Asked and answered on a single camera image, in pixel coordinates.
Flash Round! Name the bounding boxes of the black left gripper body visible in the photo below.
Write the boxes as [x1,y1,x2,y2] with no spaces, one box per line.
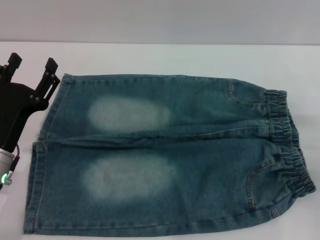
[0,81,50,152]

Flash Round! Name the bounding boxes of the blue denim shorts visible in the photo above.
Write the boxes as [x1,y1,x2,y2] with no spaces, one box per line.
[23,72,316,238]

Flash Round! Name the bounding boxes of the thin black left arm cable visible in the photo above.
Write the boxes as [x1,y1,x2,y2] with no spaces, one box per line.
[6,141,22,186]

